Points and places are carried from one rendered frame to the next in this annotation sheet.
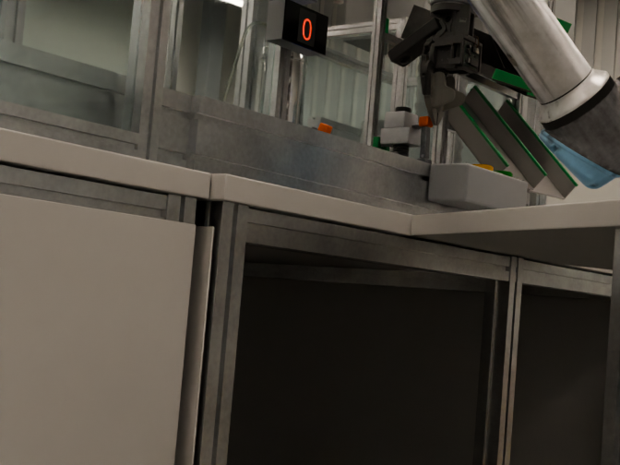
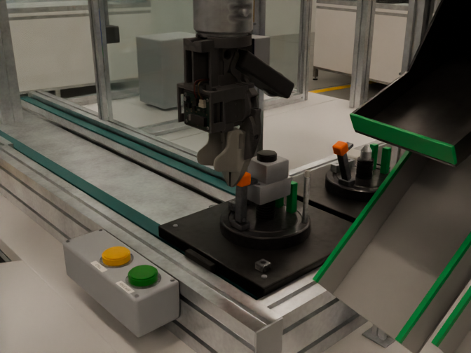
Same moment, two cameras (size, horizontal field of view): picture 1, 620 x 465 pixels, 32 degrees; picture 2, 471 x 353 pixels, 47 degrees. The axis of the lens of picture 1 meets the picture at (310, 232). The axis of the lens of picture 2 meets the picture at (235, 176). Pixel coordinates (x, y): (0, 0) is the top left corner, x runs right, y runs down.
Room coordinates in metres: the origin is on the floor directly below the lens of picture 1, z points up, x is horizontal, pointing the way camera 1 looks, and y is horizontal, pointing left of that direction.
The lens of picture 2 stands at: (2.04, -0.91, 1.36)
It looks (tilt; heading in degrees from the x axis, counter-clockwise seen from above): 22 degrees down; 101
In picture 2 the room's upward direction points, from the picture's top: straight up
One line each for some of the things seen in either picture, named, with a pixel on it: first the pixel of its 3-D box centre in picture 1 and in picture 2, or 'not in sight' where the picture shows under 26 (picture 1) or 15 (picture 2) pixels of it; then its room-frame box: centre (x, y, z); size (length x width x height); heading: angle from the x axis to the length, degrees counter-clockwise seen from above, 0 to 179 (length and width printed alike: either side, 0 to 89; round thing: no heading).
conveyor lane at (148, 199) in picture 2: not in sight; (168, 200); (1.72, 0.05, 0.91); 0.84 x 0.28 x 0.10; 142
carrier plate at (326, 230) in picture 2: not in sight; (264, 233); (1.95, -0.15, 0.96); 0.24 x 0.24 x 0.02; 52
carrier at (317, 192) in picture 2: not in sight; (365, 164); (2.10, 0.05, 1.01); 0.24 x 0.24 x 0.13; 52
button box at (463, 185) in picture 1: (479, 190); (118, 277); (1.75, -0.27, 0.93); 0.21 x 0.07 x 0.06; 142
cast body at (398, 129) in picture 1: (397, 126); (271, 173); (1.95, -0.14, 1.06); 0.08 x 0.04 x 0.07; 50
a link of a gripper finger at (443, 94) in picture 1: (441, 97); (214, 155); (1.88, -0.21, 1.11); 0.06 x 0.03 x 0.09; 52
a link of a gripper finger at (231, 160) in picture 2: (449, 101); (229, 160); (1.91, -0.23, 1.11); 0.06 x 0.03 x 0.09; 52
